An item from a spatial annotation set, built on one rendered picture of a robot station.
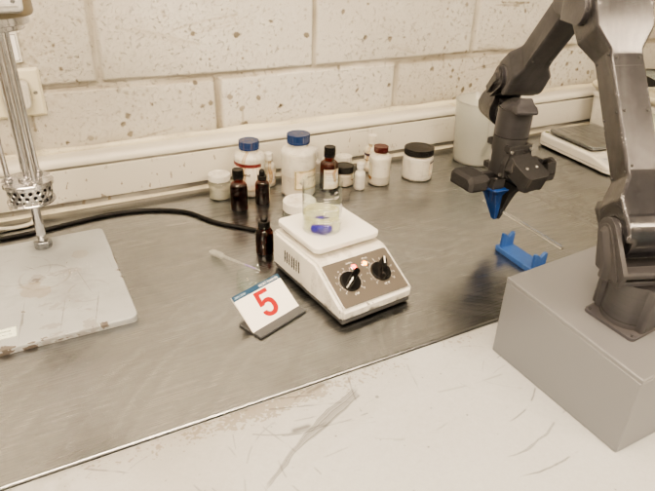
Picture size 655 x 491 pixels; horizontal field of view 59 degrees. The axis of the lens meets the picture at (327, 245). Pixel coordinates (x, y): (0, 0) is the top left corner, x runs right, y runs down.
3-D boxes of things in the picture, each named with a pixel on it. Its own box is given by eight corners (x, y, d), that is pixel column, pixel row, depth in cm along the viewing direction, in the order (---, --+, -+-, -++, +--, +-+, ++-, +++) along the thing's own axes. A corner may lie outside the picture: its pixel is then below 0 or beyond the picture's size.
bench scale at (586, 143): (608, 179, 136) (614, 160, 133) (535, 144, 157) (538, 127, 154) (667, 169, 142) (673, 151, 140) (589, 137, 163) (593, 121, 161)
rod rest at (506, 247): (548, 273, 97) (553, 254, 95) (532, 277, 96) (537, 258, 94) (509, 245, 105) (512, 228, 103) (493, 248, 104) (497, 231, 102)
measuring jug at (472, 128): (511, 176, 135) (522, 113, 128) (455, 174, 135) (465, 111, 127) (492, 149, 151) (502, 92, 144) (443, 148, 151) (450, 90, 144)
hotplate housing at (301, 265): (411, 301, 88) (416, 256, 84) (341, 328, 82) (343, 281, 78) (329, 242, 104) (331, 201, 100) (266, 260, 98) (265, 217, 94)
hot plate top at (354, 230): (381, 236, 90) (381, 231, 89) (316, 255, 84) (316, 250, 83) (337, 207, 98) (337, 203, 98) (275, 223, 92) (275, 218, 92)
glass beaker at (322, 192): (329, 217, 94) (331, 169, 90) (349, 235, 89) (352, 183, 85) (290, 226, 91) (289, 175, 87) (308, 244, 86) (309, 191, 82)
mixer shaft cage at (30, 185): (59, 205, 82) (19, 18, 70) (7, 213, 79) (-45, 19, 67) (55, 187, 87) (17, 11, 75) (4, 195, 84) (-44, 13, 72)
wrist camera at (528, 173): (500, 148, 95) (529, 163, 90) (535, 141, 98) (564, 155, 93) (495, 181, 98) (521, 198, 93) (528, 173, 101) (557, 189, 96)
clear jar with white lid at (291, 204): (276, 237, 105) (276, 197, 101) (305, 230, 108) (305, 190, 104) (292, 251, 101) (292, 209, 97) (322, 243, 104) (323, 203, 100)
